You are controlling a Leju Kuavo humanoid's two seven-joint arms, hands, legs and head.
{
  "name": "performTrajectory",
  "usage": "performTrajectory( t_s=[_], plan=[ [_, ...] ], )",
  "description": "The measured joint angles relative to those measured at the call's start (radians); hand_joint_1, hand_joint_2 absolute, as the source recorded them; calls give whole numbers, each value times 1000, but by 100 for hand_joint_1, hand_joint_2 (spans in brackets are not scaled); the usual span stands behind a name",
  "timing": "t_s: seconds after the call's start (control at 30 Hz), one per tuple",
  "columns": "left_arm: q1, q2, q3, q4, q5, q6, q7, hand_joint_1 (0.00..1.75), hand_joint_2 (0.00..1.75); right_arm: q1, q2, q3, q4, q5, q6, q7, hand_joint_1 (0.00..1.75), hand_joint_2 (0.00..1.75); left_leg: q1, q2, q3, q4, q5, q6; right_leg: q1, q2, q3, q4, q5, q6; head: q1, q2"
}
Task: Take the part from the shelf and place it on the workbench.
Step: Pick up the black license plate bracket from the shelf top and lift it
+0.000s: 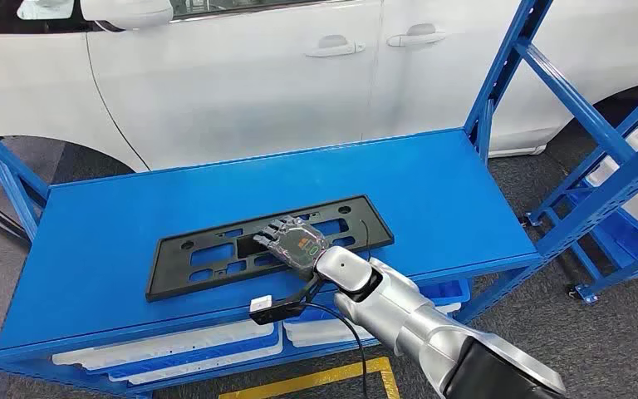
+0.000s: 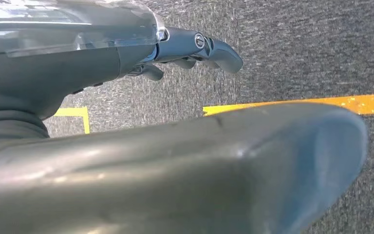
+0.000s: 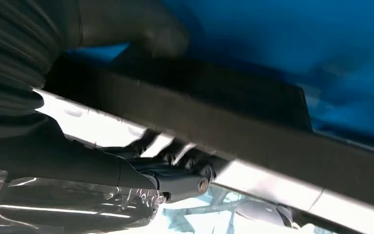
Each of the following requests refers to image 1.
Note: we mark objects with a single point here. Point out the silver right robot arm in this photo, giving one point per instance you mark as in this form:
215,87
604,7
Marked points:
396,308

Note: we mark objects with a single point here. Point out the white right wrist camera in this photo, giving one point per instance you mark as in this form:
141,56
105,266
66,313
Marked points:
264,311

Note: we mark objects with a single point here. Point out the white car side mirror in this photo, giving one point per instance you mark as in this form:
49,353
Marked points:
126,14

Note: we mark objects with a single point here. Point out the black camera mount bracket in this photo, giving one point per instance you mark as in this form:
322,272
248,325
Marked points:
308,289

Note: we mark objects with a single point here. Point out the black plastic plate frame part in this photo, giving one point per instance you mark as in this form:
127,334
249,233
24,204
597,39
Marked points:
170,264

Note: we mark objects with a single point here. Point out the blue wheeled metal rack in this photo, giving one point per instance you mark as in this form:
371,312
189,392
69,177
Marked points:
619,242

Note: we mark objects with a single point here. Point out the blue metal shelf rack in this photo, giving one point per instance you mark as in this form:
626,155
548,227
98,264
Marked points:
104,248

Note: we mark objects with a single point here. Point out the white car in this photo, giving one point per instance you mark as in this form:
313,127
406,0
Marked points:
242,82

